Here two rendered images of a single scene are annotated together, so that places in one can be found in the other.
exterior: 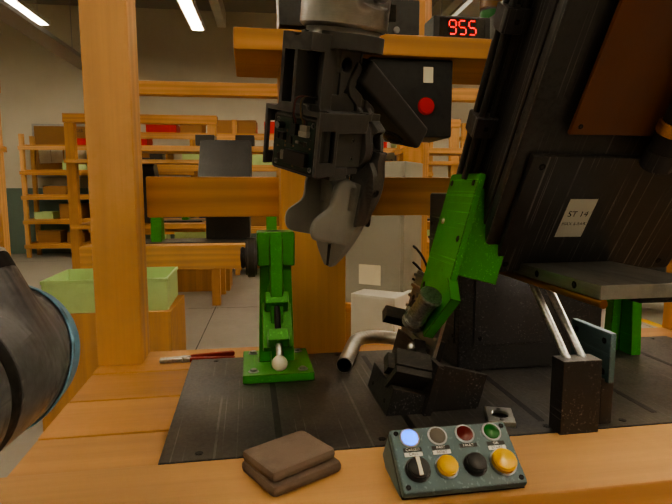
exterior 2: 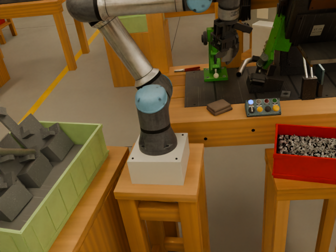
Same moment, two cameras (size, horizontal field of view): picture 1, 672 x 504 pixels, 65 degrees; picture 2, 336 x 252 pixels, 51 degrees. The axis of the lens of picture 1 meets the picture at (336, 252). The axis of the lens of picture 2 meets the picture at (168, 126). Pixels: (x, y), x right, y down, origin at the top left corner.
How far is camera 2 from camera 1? 95 cm
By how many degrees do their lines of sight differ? 30
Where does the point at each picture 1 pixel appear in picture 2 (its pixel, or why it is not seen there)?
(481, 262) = (283, 45)
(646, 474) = (318, 112)
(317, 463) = (226, 108)
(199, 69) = not seen: outside the picture
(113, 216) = (154, 22)
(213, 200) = not seen: hidden behind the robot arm
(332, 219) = (226, 57)
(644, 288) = (325, 60)
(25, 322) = (166, 85)
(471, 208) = (279, 28)
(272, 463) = (214, 108)
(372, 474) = (240, 110)
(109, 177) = not seen: hidden behind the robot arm
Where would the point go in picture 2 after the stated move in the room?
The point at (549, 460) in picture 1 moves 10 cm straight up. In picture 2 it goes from (293, 107) to (294, 88)
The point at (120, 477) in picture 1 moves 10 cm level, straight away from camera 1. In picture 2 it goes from (176, 110) to (172, 101)
